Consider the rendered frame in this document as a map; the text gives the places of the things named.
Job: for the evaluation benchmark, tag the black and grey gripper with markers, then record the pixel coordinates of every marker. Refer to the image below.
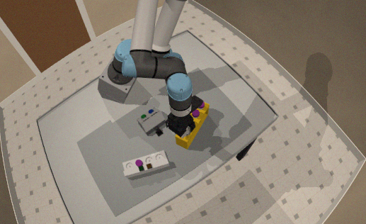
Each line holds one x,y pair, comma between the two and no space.
181,126

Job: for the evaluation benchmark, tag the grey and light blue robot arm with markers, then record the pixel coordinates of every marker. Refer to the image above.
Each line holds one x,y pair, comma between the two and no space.
149,55

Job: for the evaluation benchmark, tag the grey key housing with blue and green buttons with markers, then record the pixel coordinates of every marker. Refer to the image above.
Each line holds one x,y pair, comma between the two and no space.
151,121

